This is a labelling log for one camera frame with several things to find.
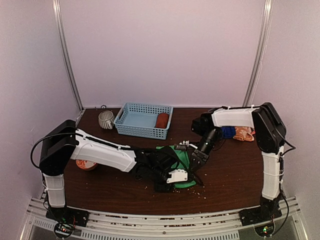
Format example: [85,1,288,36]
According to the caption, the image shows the green towel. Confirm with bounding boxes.
[156,145,197,189]

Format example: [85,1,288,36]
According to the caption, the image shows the left aluminium corner post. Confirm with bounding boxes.
[52,0,84,112]

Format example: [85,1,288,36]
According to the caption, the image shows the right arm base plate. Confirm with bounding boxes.
[238,206,282,226]

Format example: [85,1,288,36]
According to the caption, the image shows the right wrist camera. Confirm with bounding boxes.
[173,140,198,151]

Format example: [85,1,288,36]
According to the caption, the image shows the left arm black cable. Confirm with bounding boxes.
[30,133,205,187]

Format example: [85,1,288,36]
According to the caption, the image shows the blue towel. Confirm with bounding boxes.
[221,126,236,139]

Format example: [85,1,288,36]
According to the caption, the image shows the rust brown towel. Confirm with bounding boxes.
[155,112,170,129]

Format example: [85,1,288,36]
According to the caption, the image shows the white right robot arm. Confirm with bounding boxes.
[189,102,295,221]

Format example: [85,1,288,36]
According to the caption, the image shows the striped ceramic cup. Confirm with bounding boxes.
[98,110,115,130]

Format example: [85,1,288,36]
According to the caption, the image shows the orange patterned bowl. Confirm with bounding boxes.
[75,159,98,171]

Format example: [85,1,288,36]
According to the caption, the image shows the aluminium front rail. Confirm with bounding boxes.
[24,199,301,240]

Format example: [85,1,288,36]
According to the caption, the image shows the aluminium corner post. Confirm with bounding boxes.
[242,0,274,107]
[52,0,84,112]

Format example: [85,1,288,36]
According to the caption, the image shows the light blue perforated basket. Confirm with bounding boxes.
[114,102,174,140]

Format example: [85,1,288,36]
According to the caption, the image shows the right aluminium corner post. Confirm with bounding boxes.
[242,0,274,107]

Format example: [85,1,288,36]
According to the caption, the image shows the white cloth under green towel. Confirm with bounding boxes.
[233,126,255,142]

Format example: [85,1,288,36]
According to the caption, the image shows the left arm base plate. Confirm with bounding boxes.
[45,207,89,227]

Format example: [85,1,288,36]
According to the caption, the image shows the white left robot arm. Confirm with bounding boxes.
[32,119,188,222]

